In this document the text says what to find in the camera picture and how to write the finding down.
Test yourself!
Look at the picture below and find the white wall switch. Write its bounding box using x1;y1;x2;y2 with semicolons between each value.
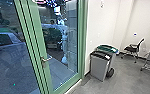
100;0;105;8

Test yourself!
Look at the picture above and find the brass door handle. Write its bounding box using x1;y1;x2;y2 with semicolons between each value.
40;55;54;68

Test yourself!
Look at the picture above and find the green framed glass door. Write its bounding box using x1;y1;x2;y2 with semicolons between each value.
13;0;89;94

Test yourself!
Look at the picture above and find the green lidded trash bin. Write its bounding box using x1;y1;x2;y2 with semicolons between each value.
95;44;120;80

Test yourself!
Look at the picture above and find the black office chair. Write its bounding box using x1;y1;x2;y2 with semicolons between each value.
120;37;146;64

